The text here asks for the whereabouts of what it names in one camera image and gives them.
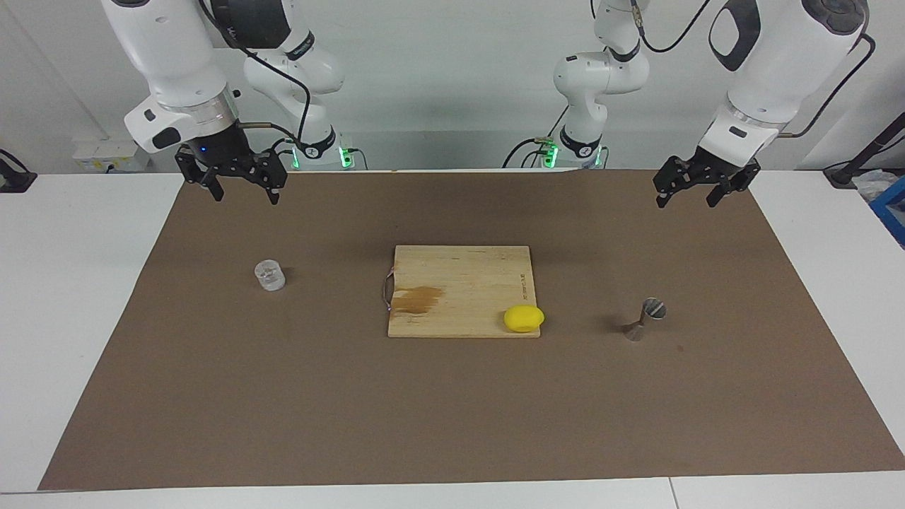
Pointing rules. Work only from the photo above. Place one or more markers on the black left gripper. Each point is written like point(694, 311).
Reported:
point(710, 170)

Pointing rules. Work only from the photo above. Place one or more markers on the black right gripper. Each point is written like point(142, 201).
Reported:
point(219, 152)

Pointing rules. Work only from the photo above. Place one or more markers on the brown table mat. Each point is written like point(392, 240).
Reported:
point(283, 396)

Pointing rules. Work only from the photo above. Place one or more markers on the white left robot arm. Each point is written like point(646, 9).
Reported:
point(778, 49)

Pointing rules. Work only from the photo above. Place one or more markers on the black stand pole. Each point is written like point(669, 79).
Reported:
point(873, 148)

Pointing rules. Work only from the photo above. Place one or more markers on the blue box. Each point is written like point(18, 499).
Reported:
point(894, 212)

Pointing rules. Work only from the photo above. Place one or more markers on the white wall socket box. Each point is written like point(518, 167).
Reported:
point(106, 152)

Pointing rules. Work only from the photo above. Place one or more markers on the clear plastic bag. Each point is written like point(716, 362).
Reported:
point(873, 185)

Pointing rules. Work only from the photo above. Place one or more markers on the black clamp mount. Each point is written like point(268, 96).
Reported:
point(14, 180)

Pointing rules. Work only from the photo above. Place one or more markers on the wooden cutting board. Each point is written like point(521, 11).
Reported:
point(459, 283)

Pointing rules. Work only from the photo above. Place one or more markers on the metal jigger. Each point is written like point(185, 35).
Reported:
point(654, 309)

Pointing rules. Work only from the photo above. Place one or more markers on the yellow lemon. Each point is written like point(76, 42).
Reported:
point(523, 319)

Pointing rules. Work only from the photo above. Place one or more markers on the small clear glass cup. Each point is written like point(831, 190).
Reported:
point(269, 276)

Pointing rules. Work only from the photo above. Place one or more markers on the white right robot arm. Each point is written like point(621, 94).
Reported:
point(170, 56)

